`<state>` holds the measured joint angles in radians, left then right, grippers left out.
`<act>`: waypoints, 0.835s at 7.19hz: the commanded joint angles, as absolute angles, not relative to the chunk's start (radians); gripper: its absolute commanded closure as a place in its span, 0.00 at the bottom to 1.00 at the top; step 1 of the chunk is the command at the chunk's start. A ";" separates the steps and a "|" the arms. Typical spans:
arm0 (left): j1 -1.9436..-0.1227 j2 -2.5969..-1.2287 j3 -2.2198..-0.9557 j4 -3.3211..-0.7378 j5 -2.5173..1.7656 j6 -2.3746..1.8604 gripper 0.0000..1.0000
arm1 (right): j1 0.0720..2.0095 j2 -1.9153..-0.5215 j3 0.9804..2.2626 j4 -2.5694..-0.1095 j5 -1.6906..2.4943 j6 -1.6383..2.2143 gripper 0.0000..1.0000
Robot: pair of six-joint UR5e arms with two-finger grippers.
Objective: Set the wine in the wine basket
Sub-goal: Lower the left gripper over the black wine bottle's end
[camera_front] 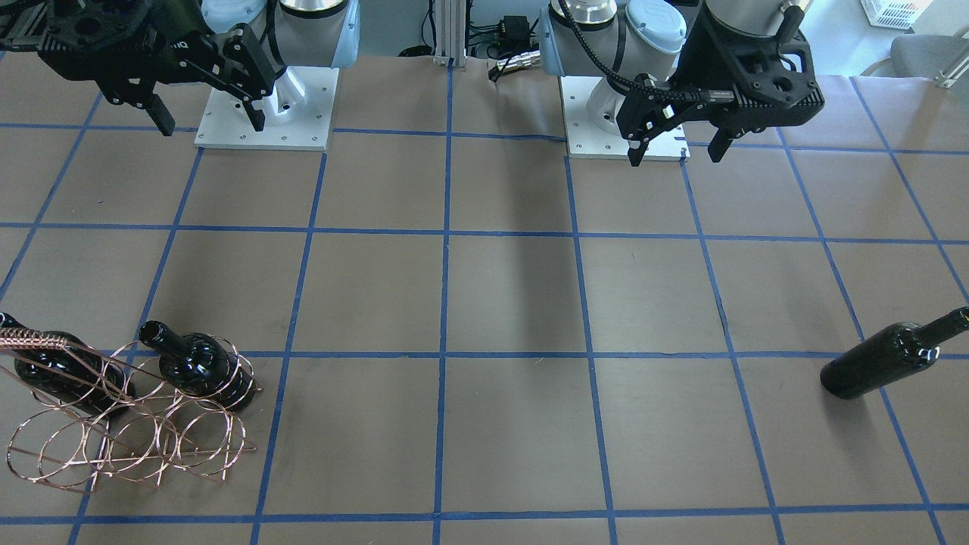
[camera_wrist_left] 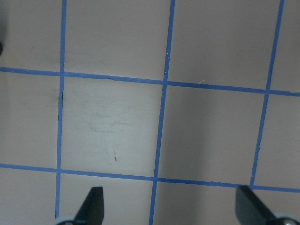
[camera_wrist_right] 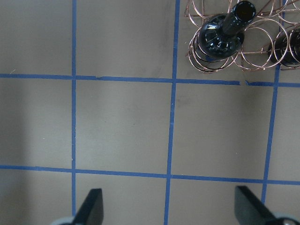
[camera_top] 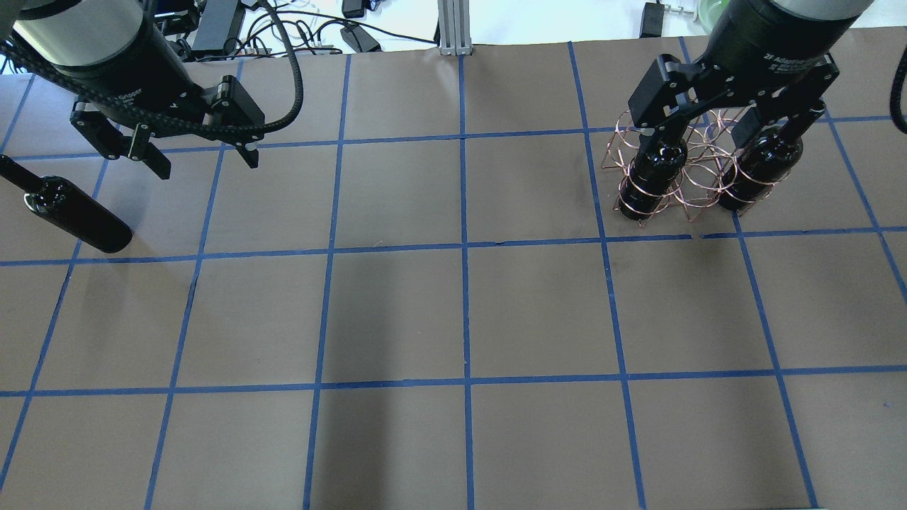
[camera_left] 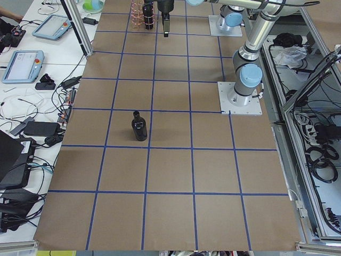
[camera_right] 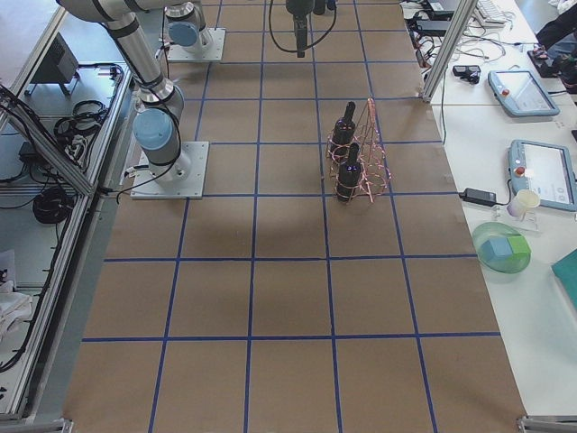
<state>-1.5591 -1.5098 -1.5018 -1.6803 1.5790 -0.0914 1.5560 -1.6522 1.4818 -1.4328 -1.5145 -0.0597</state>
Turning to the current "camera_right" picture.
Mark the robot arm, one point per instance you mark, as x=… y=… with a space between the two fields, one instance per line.
x=187 y=26
x=156 y=127

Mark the aluminium frame post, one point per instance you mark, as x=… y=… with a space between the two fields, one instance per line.
x=454 y=33

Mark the teal board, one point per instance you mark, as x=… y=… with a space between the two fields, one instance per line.
x=565 y=270

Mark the copper wire wine basket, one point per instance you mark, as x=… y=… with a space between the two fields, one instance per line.
x=375 y=175

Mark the far teach pendant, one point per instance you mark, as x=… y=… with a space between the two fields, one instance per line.
x=521 y=94

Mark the white paper cup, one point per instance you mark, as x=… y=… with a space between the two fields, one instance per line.
x=524 y=201

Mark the teach pendant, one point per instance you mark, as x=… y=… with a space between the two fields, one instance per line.
x=545 y=169
x=521 y=94

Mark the black controller box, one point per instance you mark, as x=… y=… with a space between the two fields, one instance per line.
x=59 y=66

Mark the dark wine bottle far slot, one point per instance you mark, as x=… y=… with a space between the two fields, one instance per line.
x=343 y=132

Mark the green plastic bowl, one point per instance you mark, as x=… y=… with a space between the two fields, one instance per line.
x=495 y=229

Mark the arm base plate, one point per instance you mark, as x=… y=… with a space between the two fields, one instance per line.
x=185 y=179
x=213 y=54

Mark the black power adapter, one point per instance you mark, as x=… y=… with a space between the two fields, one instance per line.
x=479 y=197

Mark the black game controller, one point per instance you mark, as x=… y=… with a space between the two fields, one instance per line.
x=468 y=73

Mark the blue foam cube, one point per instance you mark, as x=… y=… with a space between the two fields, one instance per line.
x=495 y=253

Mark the near teach pendant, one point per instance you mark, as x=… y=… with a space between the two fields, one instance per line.
x=545 y=169

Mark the dark wine bottle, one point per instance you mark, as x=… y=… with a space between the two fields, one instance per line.
x=349 y=174
x=300 y=10

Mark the green foam cube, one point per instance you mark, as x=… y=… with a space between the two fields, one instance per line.
x=518 y=246

